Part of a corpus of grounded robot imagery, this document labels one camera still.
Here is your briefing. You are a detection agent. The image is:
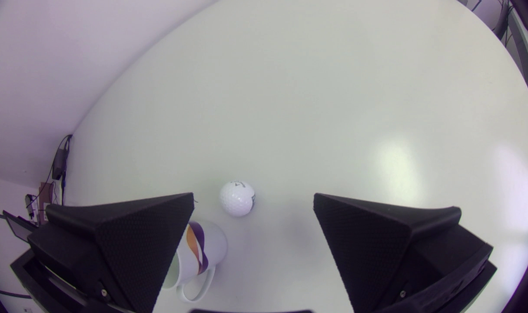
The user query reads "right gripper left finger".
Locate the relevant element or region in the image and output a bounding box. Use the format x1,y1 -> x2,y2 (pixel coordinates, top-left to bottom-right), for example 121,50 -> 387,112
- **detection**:
10,193 -> 195,313

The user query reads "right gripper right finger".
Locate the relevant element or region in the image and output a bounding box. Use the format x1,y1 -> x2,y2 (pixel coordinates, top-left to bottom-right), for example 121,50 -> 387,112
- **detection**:
313,193 -> 498,313

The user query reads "white golf ball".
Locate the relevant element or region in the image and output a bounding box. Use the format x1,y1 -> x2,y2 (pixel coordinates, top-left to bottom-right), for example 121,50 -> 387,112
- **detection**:
219,180 -> 256,217

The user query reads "white mug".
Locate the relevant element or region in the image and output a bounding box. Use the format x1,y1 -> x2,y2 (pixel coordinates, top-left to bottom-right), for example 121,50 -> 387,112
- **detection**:
161,219 -> 228,304

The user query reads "black power adapter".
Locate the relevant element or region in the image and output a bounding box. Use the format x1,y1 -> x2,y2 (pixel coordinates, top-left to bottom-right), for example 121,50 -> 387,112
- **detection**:
51,134 -> 73,181

